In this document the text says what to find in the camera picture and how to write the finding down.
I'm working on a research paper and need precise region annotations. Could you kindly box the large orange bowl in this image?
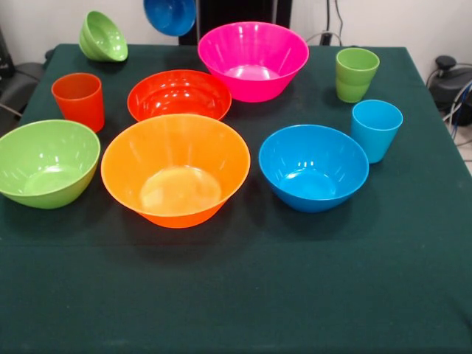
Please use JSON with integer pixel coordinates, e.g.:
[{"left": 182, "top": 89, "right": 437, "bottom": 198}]
[{"left": 100, "top": 113, "right": 251, "bottom": 229}]

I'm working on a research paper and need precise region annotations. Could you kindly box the light blue bowl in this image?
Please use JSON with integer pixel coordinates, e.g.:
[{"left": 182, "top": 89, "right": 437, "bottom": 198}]
[{"left": 258, "top": 124, "right": 370, "bottom": 214}]

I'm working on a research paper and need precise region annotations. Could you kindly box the red-orange bowl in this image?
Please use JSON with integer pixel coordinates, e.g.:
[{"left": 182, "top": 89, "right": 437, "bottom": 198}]
[{"left": 127, "top": 69, "right": 233, "bottom": 123}]

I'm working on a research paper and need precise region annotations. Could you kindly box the large pink bowl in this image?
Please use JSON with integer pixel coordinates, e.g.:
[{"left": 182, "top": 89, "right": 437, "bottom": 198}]
[{"left": 197, "top": 21, "right": 310, "bottom": 103}]

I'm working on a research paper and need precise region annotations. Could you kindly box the red-orange cup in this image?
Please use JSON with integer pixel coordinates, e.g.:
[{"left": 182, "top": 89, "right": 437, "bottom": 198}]
[{"left": 51, "top": 72, "right": 105, "bottom": 133}]

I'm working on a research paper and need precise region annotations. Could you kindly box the small dark blue bowl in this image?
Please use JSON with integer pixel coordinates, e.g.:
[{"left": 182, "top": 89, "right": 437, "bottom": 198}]
[{"left": 143, "top": 0, "right": 197, "bottom": 38}]

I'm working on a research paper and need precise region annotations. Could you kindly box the small green bowl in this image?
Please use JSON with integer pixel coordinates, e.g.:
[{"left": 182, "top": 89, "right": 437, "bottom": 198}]
[{"left": 78, "top": 10, "right": 129, "bottom": 63}]

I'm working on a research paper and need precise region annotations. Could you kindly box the dark green tablecloth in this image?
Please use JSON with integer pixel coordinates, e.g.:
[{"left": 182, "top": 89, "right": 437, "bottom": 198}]
[{"left": 0, "top": 43, "right": 472, "bottom": 354}]

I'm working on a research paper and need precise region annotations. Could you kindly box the light blue cup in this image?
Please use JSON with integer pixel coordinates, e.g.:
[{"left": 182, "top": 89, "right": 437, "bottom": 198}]
[{"left": 350, "top": 99, "right": 404, "bottom": 164}]

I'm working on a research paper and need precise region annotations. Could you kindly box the green cup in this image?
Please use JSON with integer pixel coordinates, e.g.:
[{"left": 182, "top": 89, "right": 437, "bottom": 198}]
[{"left": 335, "top": 47, "right": 381, "bottom": 104}]

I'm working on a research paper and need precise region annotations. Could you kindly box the large green bowl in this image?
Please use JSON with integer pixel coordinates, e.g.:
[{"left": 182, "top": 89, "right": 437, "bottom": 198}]
[{"left": 0, "top": 119, "right": 102, "bottom": 210}]

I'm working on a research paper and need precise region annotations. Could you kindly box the black stand base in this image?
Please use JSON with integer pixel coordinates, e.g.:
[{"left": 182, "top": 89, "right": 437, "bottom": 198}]
[{"left": 426, "top": 55, "right": 472, "bottom": 111}]

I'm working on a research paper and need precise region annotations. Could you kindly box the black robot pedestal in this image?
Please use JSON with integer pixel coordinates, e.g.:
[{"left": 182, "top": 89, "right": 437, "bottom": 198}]
[{"left": 177, "top": 0, "right": 293, "bottom": 46}]

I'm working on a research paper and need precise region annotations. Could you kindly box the black wall cable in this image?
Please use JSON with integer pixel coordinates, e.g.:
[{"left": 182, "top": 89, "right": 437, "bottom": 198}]
[{"left": 333, "top": 0, "right": 344, "bottom": 45}]

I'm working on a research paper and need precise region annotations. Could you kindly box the white and blue cable bundle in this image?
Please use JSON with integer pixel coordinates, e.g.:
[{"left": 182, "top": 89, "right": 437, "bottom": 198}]
[{"left": 442, "top": 79, "right": 472, "bottom": 163}]

